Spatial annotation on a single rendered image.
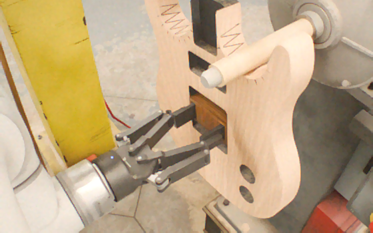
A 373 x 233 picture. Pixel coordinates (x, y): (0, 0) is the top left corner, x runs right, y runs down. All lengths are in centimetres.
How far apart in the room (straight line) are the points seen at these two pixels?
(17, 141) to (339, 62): 48
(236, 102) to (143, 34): 215
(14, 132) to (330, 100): 69
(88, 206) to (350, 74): 45
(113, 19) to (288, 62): 248
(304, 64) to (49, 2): 102
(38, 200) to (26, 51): 93
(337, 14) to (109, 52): 210
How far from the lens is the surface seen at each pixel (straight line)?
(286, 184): 58
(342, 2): 58
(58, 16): 137
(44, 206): 52
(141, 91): 224
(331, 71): 65
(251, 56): 50
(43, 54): 142
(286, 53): 43
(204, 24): 57
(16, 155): 46
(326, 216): 114
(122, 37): 266
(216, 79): 47
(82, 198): 54
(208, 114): 63
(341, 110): 90
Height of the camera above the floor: 158
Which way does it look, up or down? 49 degrees down
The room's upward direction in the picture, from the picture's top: straight up
